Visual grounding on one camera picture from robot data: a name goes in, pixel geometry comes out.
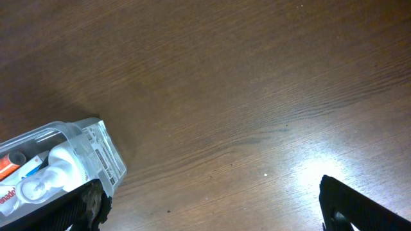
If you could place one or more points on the orange tablet tube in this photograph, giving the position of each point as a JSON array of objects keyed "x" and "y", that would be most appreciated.
[{"x": 11, "y": 162}]

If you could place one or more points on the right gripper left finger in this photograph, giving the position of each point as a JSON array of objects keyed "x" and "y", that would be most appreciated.
[{"x": 84, "y": 208}]

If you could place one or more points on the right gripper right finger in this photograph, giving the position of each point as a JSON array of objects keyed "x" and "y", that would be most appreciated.
[{"x": 343, "y": 208}]

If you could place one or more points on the clear plastic container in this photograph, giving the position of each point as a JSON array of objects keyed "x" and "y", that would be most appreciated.
[{"x": 91, "y": 143}]

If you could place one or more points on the white Panadol box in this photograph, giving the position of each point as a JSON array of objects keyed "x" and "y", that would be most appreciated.
[{"x": 9, "y": 200}]

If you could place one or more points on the white spray bottle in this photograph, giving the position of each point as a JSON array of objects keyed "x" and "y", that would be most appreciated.
[{"x": 64, "y": 172}]

